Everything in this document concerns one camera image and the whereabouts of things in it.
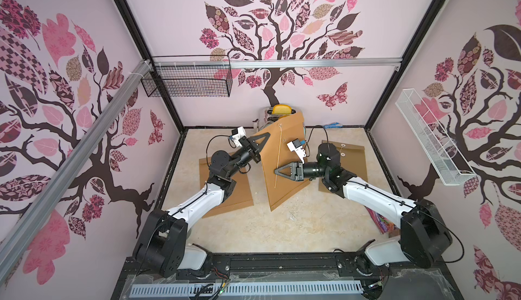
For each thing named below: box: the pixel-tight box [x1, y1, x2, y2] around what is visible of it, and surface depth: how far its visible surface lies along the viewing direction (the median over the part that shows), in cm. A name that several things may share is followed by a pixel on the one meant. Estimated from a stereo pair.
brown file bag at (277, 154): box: [258, 111, 311, 212], surface depth 72 cm
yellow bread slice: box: [272, 103, 292, 115], surface depth 105 cm
